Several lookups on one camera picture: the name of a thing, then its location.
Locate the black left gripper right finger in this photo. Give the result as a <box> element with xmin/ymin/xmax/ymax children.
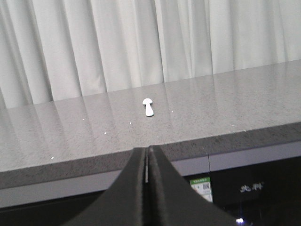
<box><xmin>147</xmin><ymin>146</ymin><xmax>236</xmax><ymax>226</ymax></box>

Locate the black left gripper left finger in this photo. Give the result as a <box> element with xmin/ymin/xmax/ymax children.
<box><xmin>66</xmin><ymin>148</ymin><xmax>146</xmax><ymax>226</ymax></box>

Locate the mint green plastic spoon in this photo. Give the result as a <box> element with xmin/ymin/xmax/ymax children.
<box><xmin>143</xmin><ymin>98</ymin><xmax>154</xmax><ymax>117</ymax></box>

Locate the black built-in sterilizer cabinet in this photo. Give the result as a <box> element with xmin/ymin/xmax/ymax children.
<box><xmin>185</xmin><ymin>157</ymin><xmax>301</xmax><ymax>226</ymax></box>

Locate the white curtain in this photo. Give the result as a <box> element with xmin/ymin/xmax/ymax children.
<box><xmin>0</xmin><ymin>0</ymin><xmax>301</xmax><ymax>109</ymax></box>

